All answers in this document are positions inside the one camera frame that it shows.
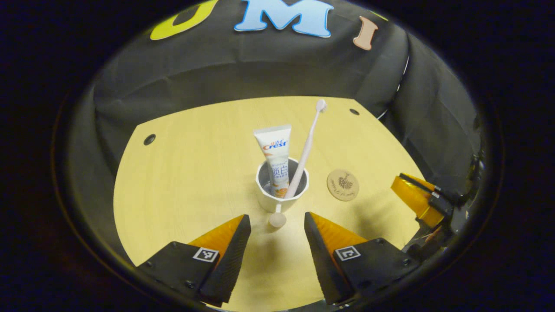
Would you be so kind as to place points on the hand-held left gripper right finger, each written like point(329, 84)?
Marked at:
point(323, 264)

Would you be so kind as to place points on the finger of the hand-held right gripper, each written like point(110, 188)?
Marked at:
point(438, 201)

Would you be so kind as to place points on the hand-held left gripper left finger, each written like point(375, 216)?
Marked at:
point(230, 264)

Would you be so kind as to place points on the round wooden coaster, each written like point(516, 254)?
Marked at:
point(343, 185)

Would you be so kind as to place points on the white toothpaste tube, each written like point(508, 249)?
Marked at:
point(275, 147)

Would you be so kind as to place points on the pale pink toothbrush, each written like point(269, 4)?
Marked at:
point(308, 138)

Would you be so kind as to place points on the light wooden desktop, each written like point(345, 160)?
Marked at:
point(186, 173)

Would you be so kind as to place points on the black backdrop cloth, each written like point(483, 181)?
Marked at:
point(243, 69)

